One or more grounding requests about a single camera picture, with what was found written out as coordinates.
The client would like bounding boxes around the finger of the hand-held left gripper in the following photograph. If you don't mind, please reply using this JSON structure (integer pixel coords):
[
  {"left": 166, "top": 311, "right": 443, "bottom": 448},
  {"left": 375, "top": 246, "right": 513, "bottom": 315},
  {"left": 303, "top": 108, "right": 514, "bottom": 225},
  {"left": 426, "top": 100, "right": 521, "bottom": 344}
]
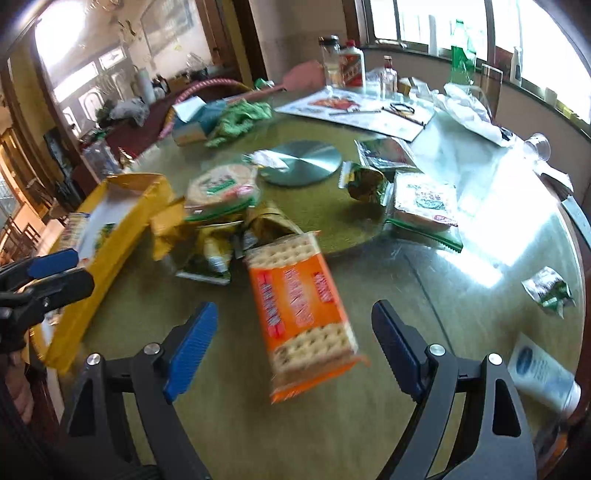
[
  {"left": 0, "top": 268, "right": 95, "bottom": 324},
  {"left": 0, "top": 248, "right": 80, "bottom": 283}
]

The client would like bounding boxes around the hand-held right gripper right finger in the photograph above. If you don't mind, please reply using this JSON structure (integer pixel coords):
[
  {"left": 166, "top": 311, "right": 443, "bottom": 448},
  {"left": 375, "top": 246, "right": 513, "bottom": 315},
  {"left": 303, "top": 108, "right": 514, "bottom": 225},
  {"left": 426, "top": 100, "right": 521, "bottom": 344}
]
[{"left": 370, "top": 299, "right": 539, "bottom": 480}]

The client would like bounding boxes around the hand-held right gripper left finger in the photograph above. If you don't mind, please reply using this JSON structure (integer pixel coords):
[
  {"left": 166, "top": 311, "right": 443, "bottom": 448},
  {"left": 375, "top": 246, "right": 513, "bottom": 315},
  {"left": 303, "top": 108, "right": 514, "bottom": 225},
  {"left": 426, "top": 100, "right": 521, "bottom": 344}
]
[{"left": 58, "top": 301, "right": 219, "bottom": 480}]

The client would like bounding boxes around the yellow cardboard box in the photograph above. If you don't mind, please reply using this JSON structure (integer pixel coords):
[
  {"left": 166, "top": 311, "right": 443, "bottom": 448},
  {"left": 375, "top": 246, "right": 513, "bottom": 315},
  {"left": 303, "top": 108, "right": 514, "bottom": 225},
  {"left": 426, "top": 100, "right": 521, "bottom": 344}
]
[{"left": 28, "top": 173, "right": 188, "bottom": 372}]

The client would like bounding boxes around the orange cracker packet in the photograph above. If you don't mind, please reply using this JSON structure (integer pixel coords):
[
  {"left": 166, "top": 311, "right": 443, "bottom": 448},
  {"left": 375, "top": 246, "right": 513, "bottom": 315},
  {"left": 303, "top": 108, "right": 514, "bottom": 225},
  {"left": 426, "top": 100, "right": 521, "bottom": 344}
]
[{"left": 244, "top": 231, "right": 370, "bottom": 406}]

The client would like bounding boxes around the person's left hand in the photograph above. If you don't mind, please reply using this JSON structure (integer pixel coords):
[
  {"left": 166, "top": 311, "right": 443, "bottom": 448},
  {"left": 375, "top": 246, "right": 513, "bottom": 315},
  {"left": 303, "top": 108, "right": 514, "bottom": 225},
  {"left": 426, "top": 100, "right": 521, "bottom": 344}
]
[{"left": 7, "top": 351, "right": 35, "bottom": 423}]

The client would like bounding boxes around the wooden chair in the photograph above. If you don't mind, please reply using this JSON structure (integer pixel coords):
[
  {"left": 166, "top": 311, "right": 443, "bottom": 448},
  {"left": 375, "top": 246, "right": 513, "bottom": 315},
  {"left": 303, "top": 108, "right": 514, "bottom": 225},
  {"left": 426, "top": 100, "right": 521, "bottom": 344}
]
[{"left": 0, "top": 215, "right": 45, "bottom": 253}]

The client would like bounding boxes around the yellow green snack packet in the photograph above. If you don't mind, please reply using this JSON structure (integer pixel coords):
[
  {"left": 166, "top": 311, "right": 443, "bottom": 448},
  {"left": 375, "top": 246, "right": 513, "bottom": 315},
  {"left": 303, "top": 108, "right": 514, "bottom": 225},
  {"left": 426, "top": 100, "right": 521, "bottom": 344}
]
[{"left": 175, "top": 222, "right": 243, "bottom": 283}]

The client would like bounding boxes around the white tube blue label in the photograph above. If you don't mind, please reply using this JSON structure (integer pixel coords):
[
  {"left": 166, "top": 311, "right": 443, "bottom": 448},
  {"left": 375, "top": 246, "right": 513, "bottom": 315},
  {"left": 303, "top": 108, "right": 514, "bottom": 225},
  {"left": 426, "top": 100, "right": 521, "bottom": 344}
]
[{"left": 505, "top": 332, "right": 583, "bottom": 412}]

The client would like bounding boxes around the gold brown snack packet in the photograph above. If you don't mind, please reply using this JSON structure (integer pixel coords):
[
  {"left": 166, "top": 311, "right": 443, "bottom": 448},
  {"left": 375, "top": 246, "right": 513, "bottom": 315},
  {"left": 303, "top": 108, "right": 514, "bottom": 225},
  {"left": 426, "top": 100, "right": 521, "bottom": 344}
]
[{"left": 244, "top": 202, "right": 306, "bottom": 247}]

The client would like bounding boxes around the square green cracker packet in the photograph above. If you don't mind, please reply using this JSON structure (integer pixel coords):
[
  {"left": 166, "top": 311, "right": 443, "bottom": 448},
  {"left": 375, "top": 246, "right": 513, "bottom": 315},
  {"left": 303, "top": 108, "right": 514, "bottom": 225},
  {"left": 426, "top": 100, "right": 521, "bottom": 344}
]
[{"left": 385, "top": 171, "right": 464, "bottom": 253}]

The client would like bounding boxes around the crumpled green silver wrapper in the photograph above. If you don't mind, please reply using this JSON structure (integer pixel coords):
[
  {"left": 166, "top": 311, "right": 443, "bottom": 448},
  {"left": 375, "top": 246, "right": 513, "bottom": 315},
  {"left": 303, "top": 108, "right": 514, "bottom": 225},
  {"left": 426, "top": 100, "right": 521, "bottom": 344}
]
[{"left": 522, "top": 267, "right": 576, "bottom": 317}]

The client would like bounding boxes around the round biscuit packet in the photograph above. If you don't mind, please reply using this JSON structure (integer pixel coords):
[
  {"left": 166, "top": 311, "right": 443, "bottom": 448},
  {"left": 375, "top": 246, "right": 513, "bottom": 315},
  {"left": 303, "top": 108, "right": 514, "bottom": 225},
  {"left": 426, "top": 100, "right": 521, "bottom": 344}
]
[{"left": 185, "top": 164, "right": 260, "bottom": 221}]

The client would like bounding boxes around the gold green open snack packet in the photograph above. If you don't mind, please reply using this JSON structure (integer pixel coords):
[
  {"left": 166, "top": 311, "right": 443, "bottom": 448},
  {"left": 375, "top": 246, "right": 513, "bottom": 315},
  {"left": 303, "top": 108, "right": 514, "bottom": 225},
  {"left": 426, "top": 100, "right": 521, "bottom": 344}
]
[{"left": 341, "top": 161, "right": 387, "bottom": 205}]

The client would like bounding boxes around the dark green snack packet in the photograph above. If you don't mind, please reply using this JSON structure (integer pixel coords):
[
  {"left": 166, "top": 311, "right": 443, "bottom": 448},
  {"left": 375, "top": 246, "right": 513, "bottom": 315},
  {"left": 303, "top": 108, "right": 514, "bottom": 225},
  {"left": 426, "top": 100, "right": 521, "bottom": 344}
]
[{"left": 355, "top": 137, "right": 415, "bottom": 170}]

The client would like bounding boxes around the teal tissue box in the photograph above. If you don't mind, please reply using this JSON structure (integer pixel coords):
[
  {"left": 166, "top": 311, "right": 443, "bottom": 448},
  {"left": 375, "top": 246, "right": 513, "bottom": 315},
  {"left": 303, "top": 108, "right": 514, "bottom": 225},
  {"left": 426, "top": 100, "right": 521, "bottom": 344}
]
[{"left": 172, "top": 98, "right": 227, "bottom": 146}]

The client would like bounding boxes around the small white packet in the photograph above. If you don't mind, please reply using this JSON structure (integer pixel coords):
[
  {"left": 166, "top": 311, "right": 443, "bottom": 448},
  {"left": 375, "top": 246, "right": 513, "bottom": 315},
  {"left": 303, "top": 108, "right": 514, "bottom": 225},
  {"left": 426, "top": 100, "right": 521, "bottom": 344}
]
[{"left": 243, "top": 150, "right": 289, "bottom": 171}]

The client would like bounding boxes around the silver round metal disc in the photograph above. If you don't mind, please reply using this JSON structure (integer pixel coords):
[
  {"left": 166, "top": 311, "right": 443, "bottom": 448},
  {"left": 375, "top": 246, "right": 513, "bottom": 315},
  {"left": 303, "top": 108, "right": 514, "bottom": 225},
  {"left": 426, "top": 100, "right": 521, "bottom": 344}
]
[{"left": 256, "top": 141, "right": 343, "bottom": 188}]

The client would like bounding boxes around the white paper sheet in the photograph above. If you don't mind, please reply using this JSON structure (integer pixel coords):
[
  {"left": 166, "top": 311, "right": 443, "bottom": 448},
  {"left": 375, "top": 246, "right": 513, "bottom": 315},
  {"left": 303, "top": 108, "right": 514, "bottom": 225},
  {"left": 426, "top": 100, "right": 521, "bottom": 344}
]
[{"left": 560, "top": 196, "right": 591, "bottom": 241}]

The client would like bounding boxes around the printed flyer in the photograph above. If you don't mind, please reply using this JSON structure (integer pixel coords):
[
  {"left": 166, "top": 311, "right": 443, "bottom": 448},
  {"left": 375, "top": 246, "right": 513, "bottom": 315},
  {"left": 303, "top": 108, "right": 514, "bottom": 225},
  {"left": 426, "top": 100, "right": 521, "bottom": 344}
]
[{"left": 274, "top": 88, "right": 437, "bottom": 141}]

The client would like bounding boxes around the green cloth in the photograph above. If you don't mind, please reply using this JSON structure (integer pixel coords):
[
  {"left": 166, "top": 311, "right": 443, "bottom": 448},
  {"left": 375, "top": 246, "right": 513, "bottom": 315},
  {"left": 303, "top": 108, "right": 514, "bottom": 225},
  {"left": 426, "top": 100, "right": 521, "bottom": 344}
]
[{"left": 205, "top": 100, "right": 273, "bottom": 148}]

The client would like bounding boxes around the thin gold stick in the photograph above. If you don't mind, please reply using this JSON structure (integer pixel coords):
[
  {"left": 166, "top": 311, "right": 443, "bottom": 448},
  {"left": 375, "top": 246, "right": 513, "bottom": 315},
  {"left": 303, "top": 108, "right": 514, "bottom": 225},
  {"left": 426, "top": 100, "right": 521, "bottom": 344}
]
[{"left": 382, "top": 108, "right": 424, "bottom": 126}]

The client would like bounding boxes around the white card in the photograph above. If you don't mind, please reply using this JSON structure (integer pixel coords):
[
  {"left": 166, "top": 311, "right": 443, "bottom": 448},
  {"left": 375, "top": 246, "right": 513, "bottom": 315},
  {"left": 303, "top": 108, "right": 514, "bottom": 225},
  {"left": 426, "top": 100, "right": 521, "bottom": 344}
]
[{"left": 536, "top": 164, "right": 576, "bottom": 191}]

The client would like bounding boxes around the pink yellow hula hoop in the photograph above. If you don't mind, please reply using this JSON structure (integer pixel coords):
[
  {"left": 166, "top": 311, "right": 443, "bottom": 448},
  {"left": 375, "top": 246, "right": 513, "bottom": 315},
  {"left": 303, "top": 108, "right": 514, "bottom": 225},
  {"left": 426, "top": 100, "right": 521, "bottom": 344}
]
[{"left": 157, "top": 78, "right": 250, "bottom": 144}]

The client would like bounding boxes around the clear glass cup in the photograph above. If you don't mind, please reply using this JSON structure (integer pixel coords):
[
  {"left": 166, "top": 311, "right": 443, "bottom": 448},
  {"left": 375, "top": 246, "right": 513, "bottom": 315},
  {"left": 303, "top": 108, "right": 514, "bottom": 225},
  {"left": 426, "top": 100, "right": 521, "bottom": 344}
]
[{"left": 524, "top": 133, "right": 553, "bottom": 163}]

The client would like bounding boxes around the white plastic bag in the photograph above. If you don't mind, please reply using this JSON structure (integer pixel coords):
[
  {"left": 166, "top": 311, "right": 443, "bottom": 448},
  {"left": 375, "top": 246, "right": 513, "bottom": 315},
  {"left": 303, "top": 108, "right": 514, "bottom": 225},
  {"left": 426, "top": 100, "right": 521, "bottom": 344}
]
[{"left": 431, "top": 83, "right": 515, "bottom": 147}]

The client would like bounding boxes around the clear glass bottle red cap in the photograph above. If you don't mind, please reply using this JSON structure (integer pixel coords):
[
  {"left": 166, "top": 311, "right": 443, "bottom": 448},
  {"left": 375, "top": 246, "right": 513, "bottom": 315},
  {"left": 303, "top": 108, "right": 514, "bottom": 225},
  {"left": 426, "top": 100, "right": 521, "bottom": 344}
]
[{"left": 379, "top": 55, "right": 399, "bottom": 97}]

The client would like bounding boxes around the clear plastic container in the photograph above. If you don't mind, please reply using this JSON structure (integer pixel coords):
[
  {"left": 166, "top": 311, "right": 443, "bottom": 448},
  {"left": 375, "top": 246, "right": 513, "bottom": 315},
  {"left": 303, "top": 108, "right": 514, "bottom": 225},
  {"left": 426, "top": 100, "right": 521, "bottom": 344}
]
[{"left": 480, "top": 65, "right": 502, "bottom": 121}]

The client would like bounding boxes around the white bottle red label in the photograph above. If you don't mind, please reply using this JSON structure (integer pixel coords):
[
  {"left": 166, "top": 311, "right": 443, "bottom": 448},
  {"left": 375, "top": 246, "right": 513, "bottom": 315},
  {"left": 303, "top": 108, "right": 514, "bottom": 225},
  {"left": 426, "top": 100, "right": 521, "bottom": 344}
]
[{"left": 339, "top": 41, "right": 367, "bottom": 91}]

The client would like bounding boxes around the pink paddle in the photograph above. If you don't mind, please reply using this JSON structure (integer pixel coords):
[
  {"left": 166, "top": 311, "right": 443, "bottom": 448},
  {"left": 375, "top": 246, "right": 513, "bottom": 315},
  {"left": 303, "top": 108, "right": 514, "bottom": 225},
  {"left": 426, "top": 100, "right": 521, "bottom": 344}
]
[{"left": 281, "top": 62, "right": 327, "bottom": 91}]

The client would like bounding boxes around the glass jar black lid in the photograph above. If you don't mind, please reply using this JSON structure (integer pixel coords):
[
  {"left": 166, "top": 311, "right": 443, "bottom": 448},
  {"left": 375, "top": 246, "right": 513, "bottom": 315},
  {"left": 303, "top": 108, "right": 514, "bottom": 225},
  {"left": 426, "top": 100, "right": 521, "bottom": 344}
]
[{"left": 318, "top": 36, "right": 345, "bottom": 88}]

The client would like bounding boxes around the green plastic bottle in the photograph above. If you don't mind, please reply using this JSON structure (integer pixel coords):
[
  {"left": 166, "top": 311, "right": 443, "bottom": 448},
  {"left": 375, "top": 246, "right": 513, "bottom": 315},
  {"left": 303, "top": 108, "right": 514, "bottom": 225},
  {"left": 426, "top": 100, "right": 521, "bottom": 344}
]
[{"left": 450, "top": 19, "right": 478, "bottom": 86}]

